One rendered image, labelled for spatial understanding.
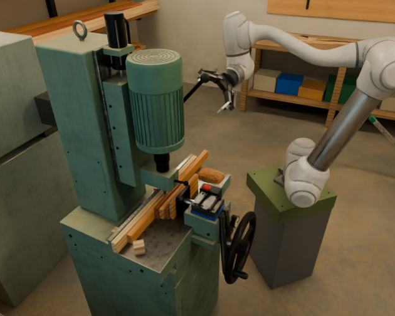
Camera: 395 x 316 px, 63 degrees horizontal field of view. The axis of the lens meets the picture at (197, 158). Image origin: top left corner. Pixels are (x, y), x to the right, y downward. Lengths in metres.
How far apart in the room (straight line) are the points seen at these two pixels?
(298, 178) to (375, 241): 1.31
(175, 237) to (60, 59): 0.72
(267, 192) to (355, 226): 1.14
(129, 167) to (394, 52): 1.00
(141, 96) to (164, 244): 0.53
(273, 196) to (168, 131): 0.85
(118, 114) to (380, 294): 1.91
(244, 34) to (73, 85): 0.71
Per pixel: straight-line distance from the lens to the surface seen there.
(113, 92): 1.12
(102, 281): 1.66
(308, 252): 2.10
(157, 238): 1.23
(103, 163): 1.27
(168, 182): 1.22
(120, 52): 1.09
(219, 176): 1.46
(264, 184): 1.82
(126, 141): 1.18
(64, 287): 2.34
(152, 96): 1.01
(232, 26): 1.44
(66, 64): 1.16
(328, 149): 1.45
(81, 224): 1.50
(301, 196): 1.50
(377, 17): 4.23
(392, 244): 2.75
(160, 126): 1.06
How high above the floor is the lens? 1.81
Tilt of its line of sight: 34 degrees down
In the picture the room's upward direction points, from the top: straight up
